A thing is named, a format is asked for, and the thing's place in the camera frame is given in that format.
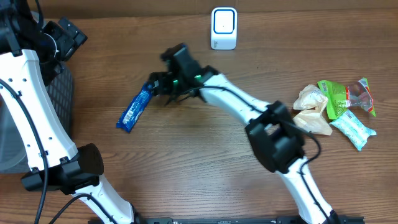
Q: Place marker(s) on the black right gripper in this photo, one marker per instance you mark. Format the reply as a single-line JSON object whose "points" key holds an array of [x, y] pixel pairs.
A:
{"points": [[160, 83]]}

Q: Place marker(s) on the green Haribo candy bag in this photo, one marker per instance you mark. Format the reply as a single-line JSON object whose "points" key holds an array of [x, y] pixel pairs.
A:
{"points": [[341, 97]]}

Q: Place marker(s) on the brown nut snack bag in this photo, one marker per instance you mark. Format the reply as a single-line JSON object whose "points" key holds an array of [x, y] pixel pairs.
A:
{"points": [[311, 103]]}

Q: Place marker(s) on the teal wipes packet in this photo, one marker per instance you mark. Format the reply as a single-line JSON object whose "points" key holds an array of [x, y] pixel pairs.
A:
{"points": [[353, 129]]}

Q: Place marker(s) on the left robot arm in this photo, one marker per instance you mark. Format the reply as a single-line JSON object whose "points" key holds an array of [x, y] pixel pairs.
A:
{"points": [[82, 177]]}

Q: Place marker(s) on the blue snack packet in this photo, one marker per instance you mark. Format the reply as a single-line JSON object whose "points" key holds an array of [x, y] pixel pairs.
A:
{"points": [[136, 107]]}

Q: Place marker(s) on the grey plastic mesh basket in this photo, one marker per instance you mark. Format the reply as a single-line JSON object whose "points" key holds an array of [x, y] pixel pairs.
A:
{"points": [[28, 65]]}

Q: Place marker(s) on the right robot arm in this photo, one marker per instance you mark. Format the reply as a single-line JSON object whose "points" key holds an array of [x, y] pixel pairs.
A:
{"points": [[276, 141]]}

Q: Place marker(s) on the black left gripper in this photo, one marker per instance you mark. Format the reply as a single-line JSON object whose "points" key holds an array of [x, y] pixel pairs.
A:
{"points": [[77, 37]]}

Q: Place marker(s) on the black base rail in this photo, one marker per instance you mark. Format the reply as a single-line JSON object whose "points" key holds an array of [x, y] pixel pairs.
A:
{"points": [[278, 220]]}

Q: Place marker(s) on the white barcode scanner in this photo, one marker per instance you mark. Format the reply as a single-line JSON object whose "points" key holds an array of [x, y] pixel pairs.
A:
{"points": [[224, 27]]}

